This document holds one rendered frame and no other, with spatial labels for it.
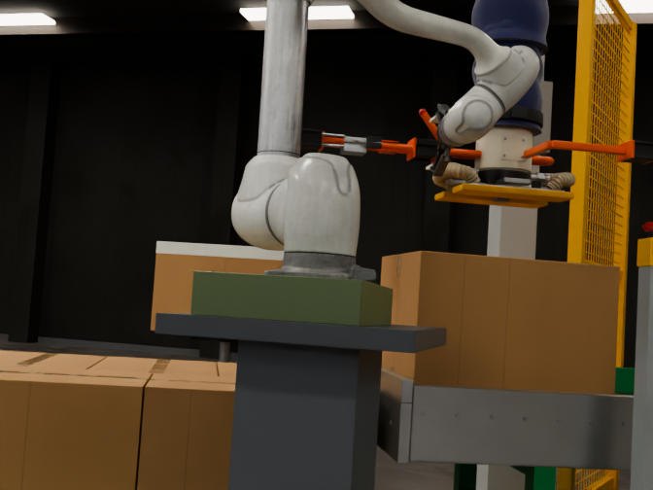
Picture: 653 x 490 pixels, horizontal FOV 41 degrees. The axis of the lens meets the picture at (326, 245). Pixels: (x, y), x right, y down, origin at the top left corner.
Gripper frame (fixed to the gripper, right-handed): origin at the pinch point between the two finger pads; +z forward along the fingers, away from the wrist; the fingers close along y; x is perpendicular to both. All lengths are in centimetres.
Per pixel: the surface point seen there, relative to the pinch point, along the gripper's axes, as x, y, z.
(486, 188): 16.4, 10.9, -0.1
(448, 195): 10.7, 11.4, 18.9
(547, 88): 73, -50, 102
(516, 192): 25.4, 11.1, 0.0
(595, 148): 42.7, -1.2, -12.5
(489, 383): 19, 66, -5
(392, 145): -9.6, -0.8, 11.0
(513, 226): 64, 8, 107
